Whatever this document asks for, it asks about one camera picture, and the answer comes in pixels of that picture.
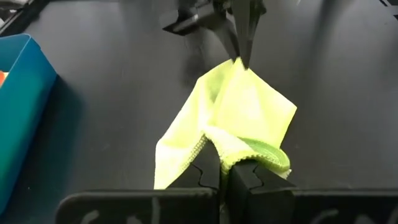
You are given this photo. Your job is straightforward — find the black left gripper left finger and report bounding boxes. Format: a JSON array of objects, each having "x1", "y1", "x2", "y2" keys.
[{"x1": 55, "y1": 141, "x2": 221, "y2": 224}]

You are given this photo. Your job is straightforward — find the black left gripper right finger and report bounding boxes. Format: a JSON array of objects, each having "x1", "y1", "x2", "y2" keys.
[{"x1": 228, "y1": 159, "x2": 398, "y2": 224}]

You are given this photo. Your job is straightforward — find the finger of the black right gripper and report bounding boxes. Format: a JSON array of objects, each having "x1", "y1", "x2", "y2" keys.
[
  {"x1": 247, "y1": 0, "x2": 267, "y2": 70},
  {"x1": 231, "y1": 0, "x2": 248, "y2": 68}
]

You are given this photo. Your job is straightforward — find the green microfiber towel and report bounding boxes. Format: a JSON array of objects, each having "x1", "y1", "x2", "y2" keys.
[{"x1": 153, "y1": 57, "x2": 298, "y2": 190}]

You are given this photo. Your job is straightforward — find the blue plastic bin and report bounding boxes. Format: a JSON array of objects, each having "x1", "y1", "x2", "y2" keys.
[{"x1": 0, "y1": 33, "x2": 58, "y2": 215}]

